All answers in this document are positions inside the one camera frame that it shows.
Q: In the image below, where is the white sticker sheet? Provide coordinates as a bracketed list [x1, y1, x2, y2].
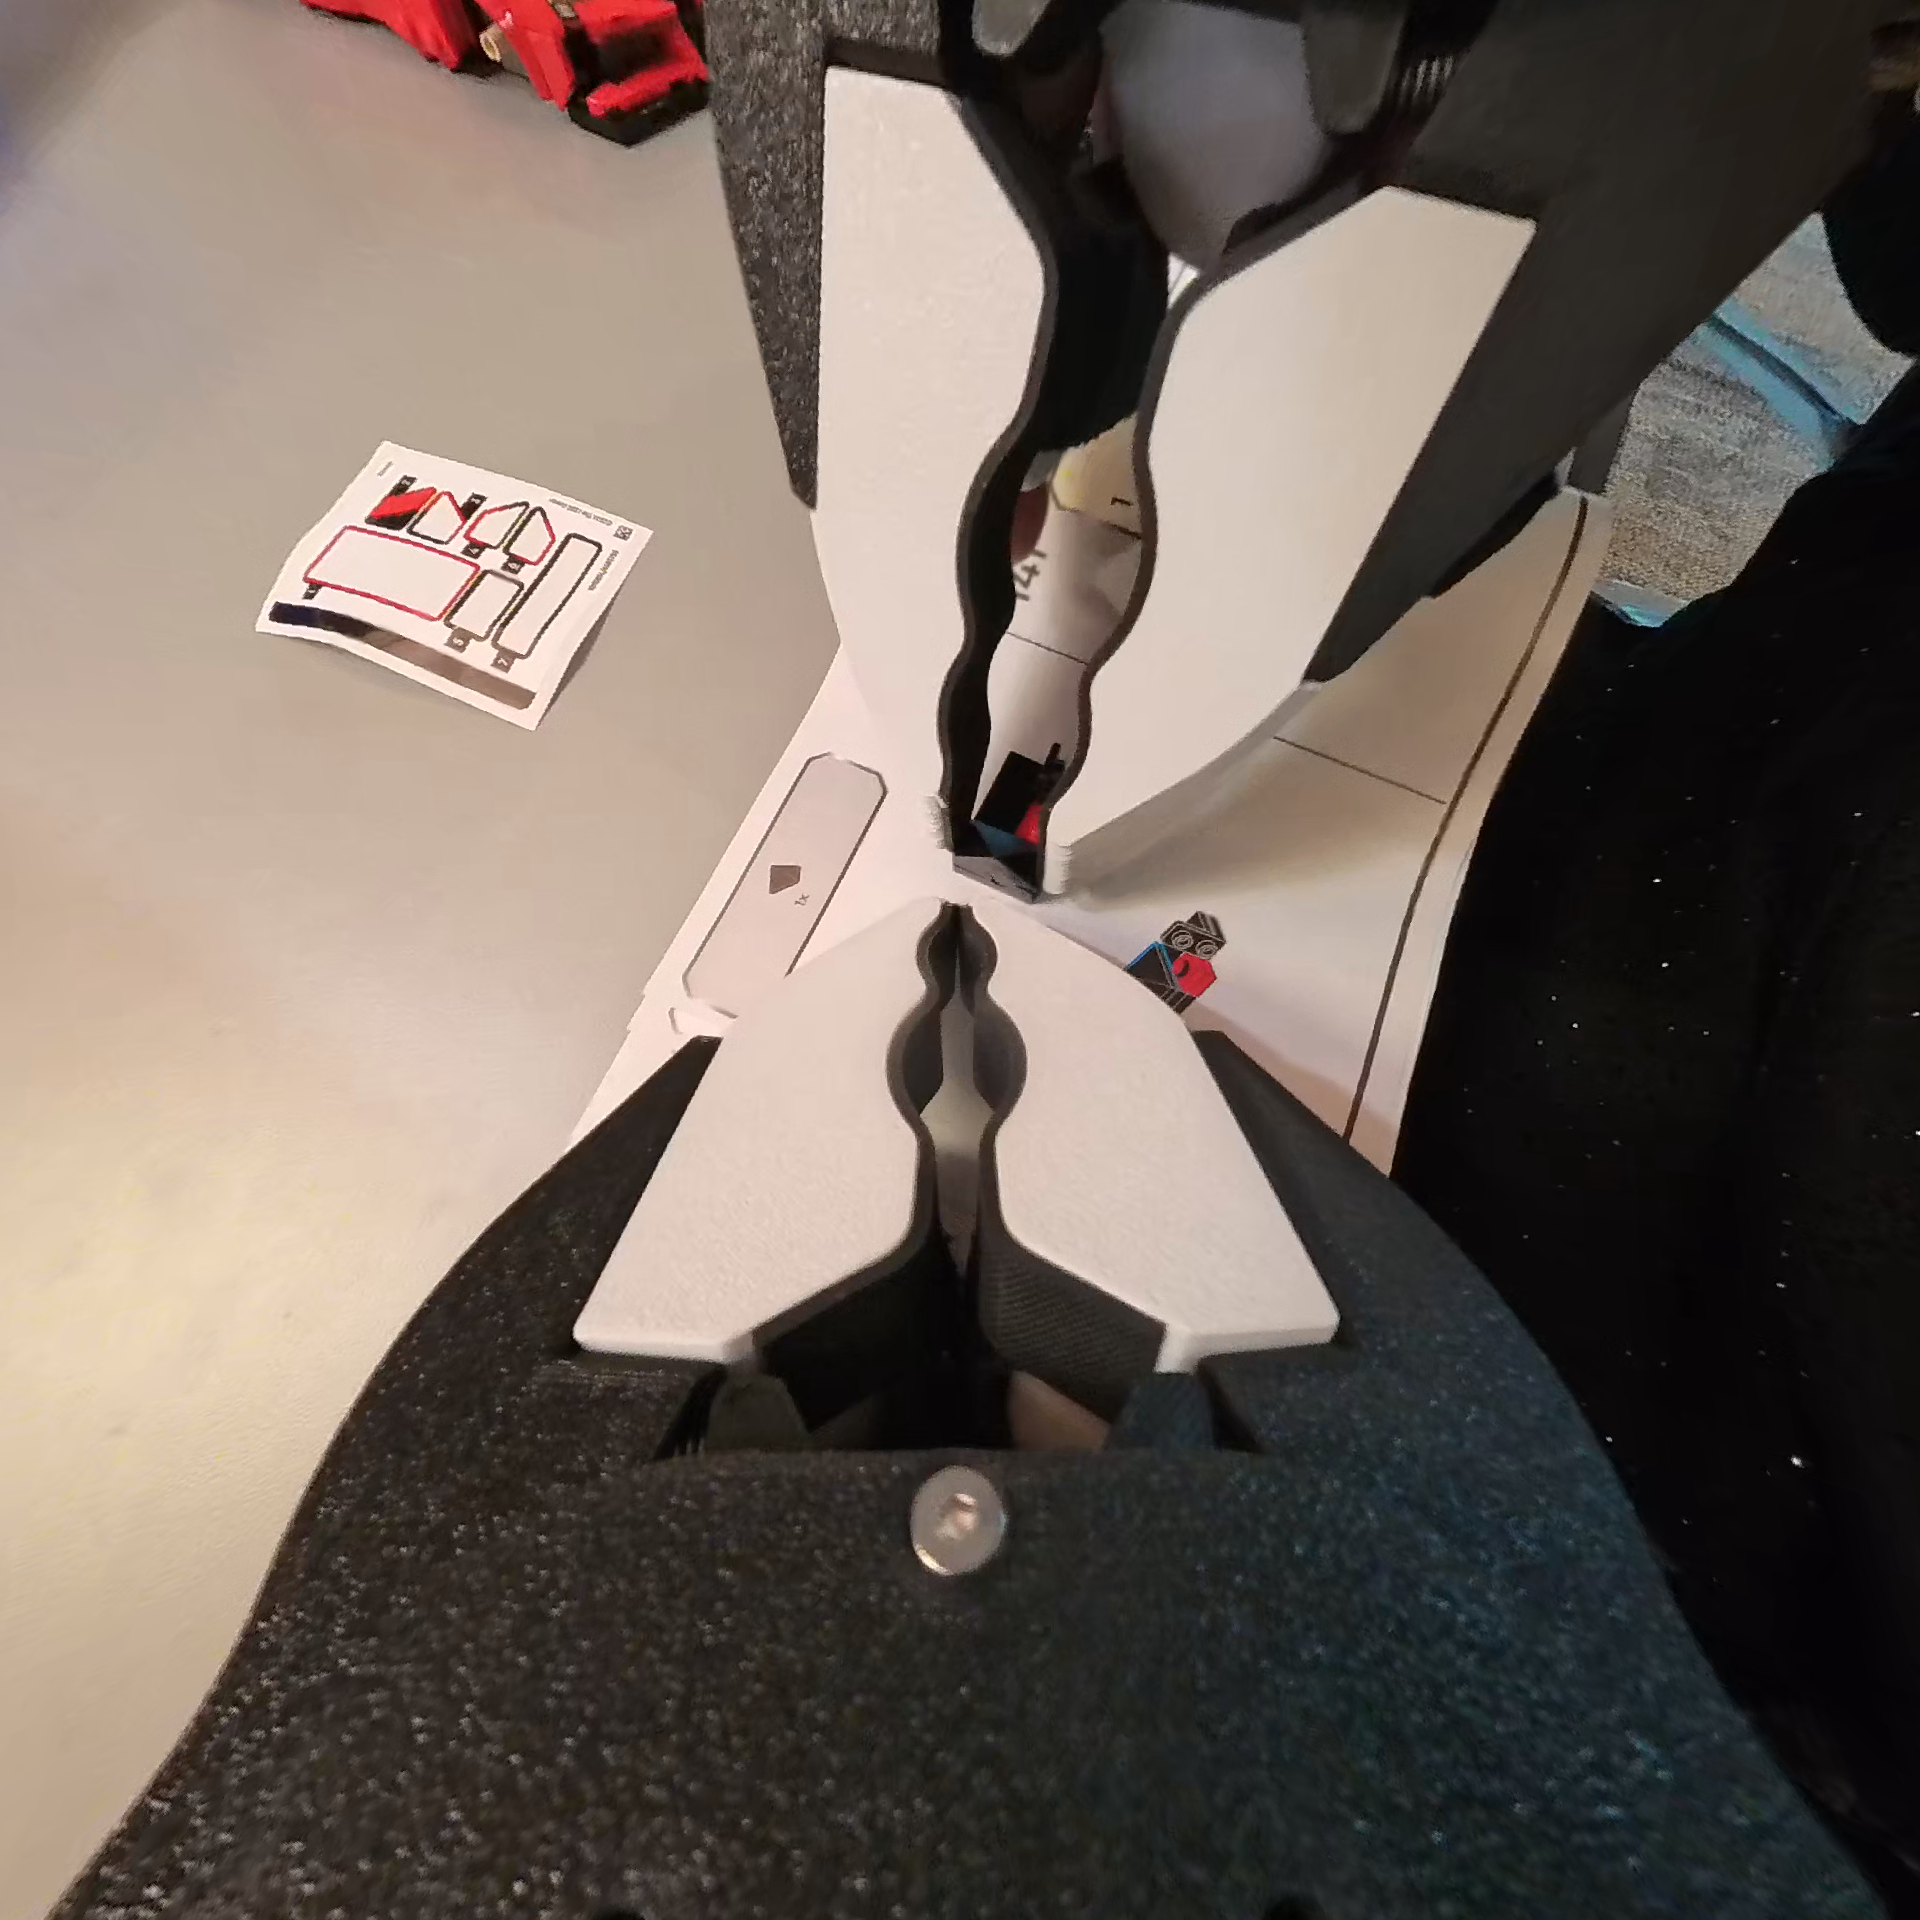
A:
[256, 439, 656, 735]

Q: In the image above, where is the white instruction booklet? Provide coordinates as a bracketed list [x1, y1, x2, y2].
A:
[569, 433, 1618, 1185]

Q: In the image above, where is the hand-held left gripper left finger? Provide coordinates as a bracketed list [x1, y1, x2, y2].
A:
[574, 900, 962, 1370]

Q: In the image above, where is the red brick-built toy car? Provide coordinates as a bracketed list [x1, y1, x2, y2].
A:
[300, 0, 710, 153]

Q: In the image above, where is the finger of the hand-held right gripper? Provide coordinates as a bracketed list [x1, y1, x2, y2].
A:
[1044, 188, 1537, 896]
[815, 64, 1050, 847]

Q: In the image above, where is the small black red brick assembly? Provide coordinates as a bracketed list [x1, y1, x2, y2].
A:
[943, 743, 1076, 903]

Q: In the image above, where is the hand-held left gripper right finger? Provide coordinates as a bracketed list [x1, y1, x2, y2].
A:
[964, 900, 1344, 1373]

